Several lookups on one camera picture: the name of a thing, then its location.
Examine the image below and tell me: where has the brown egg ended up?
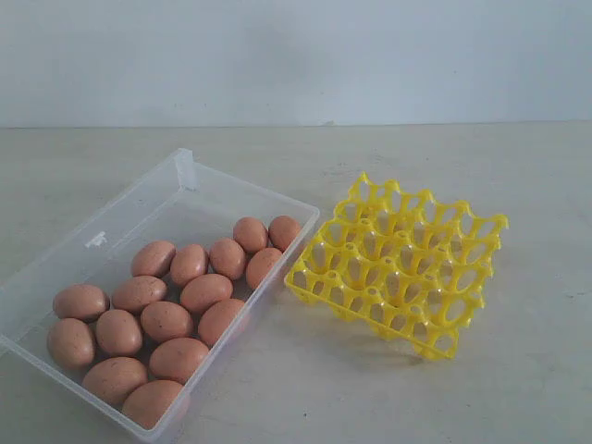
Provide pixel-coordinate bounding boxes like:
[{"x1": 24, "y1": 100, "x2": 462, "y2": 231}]
[
  {"x1": 111, "y1": 276, "x2": 167, "y2": 315},
  {"x1": 82, "y1": 357, "x2": 148, "y2": 407},
  {"x1": 140, "y1": 301, "x2": 194, "y2": 343},
  {"x1": 170, "y1": 243, "x2": 209, "y2": 287},
  {"x1": 148, "y1": 338, "x2": 209, "y2": 385},
  {"x1": 197, "y1": 298, "x2": 245, "y2": 348},
  {"x1": 245, "y1": 247, "x2": 282, "y2": 290},
  {"x1": 130, "y1": 240, "x2": 177, "y2": 278},
  {"x1": 233, "y1": 216, "x2": 268, "y2": 254},
  {"x1": 209, "y1": 237, "x2": 246, "y2": 280},
  {"x1": 268, "y1": 215, "x2": 302, "y2": 252},
  {"x1": 179, "y1": 273, "x2": 233, "y2": 315},
  {"x1": 95, "y1": 309, "x2": 142, "y2": 356},
  {"x1": 47, "y1": 318, "x2": 95, "y2": 370},
  {"x1": 53, "y1": 284, "x2": 110, "y2": 323}
]

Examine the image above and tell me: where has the yellow plastic egg tray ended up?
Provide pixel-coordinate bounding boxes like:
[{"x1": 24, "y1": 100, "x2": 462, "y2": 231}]
[{"x1": 285, "y1": 174, "x2": 509, "y2": 360}]

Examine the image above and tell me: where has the clear plastic storage box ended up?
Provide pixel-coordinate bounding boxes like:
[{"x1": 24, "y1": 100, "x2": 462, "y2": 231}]
[{"x1": 1, "y1": 149, "x2": 320, "y2": 443}]

